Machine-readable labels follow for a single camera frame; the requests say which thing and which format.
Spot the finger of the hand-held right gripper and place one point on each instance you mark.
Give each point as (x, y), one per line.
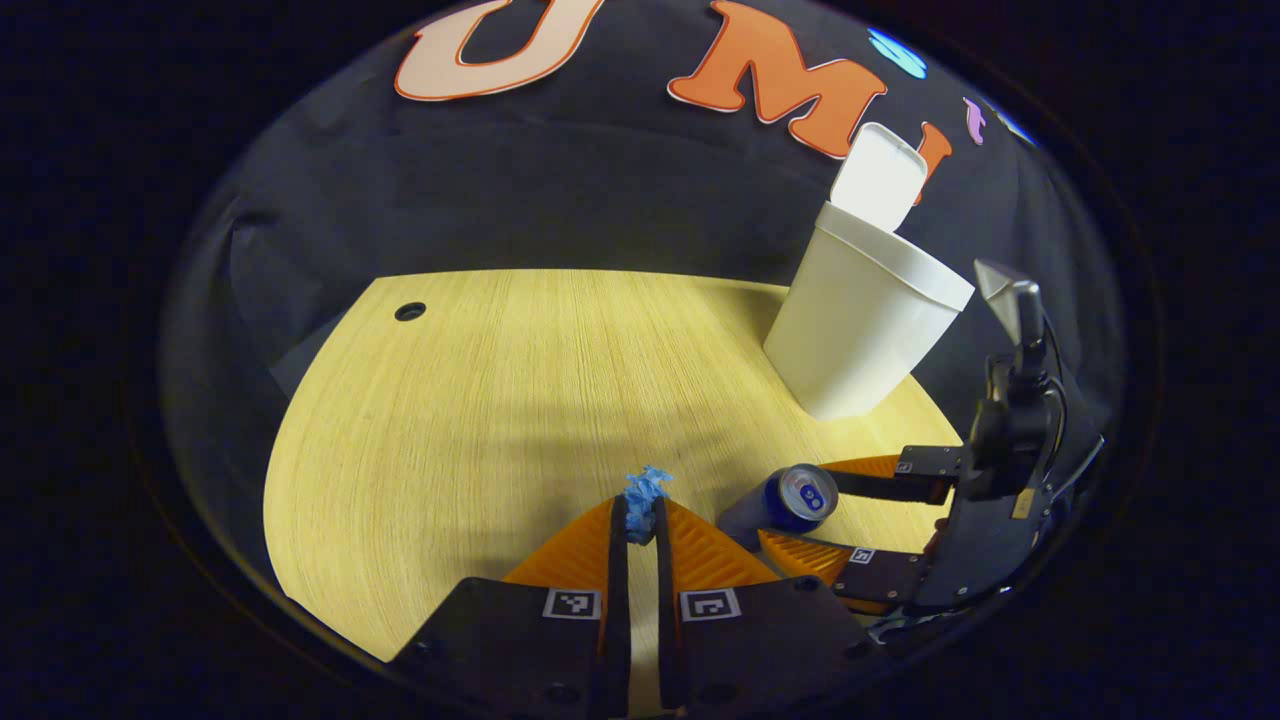
(880, 578)
(880, 485)

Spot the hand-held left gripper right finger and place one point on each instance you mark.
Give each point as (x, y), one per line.
(668, 640)

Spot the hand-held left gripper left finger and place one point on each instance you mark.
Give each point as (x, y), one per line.
(618, 620)

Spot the blue pop can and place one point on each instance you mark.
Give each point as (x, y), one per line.
(790, 500)

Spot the blue paper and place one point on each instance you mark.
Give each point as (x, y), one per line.
(645, 495)

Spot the white desktop garbage bin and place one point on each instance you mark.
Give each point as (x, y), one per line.
(860, 320)

